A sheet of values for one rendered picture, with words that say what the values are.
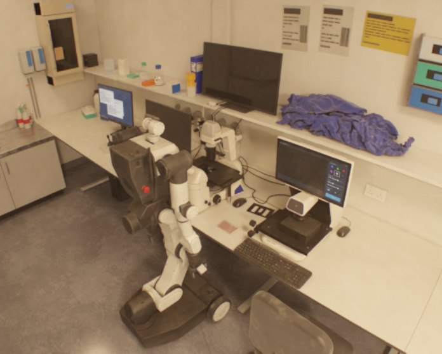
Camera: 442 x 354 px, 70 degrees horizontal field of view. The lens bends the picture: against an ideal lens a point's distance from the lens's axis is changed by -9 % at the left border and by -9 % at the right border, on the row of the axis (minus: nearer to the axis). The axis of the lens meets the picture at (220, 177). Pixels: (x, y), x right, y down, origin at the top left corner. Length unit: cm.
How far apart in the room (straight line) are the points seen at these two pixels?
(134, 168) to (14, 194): 243
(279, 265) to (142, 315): 94
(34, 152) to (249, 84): 235
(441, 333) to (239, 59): 203
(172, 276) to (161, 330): 35
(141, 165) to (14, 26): 285
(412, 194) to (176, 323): 169
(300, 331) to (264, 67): 164
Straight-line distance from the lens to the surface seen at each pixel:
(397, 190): 229
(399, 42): 221
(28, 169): 388
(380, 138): 211
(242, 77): 249
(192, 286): 255
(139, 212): 187
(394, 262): 213
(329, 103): 224
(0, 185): 385
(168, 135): 265
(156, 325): 239
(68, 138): 369
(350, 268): 200
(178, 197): 168
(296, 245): 191
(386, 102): 228
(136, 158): 165
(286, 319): 144
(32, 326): 287
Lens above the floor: 209
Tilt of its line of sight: 30 degrees down
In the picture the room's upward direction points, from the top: straight up
